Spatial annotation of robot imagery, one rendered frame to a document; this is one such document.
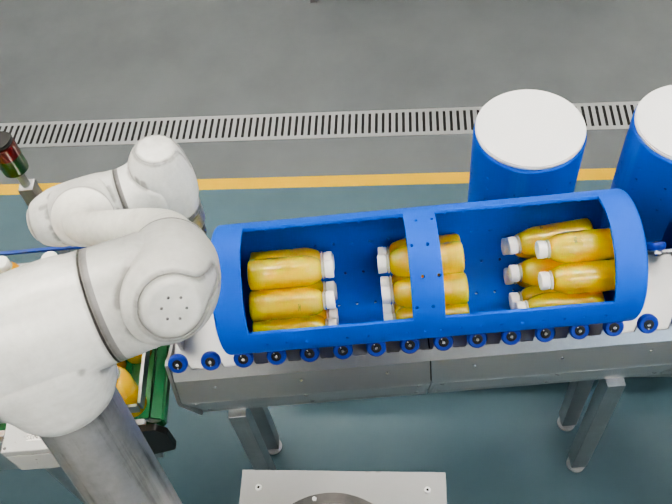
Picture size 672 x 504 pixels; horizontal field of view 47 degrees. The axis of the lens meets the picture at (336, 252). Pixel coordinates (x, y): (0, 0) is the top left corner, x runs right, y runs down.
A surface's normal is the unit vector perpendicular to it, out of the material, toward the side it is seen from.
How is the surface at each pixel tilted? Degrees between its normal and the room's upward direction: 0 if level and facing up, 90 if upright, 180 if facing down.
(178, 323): 51
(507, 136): 0
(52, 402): 78
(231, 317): 56
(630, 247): 27
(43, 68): 0
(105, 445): 74
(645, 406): 0
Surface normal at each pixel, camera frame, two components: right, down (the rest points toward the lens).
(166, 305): 0.37, 0.22
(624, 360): 0.01, 0.58
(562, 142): -0.09, -0.58
